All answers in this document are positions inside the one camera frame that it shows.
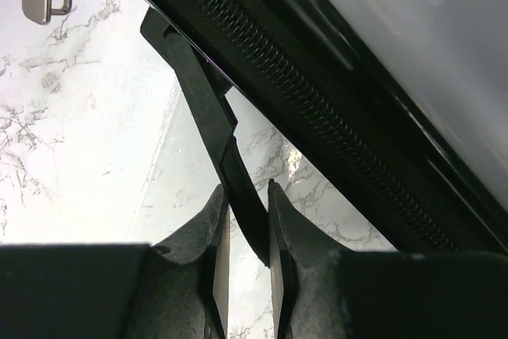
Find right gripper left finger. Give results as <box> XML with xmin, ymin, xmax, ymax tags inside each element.
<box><xmin>1</xmin><ymin>186</ymin><xmax>229</xmax><ymax>338</ymax></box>

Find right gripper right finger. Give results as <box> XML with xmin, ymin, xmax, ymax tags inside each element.
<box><xmin>267</xmin><ymin>182</ymin><xmax>507</xmax><ymax>338</ymax></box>

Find white suitcase with dark lining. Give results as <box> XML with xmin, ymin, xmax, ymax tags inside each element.
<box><xmin>11</xmin><ymin>0</ymin><xmax>508</xmax><ymax>268</ymax></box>

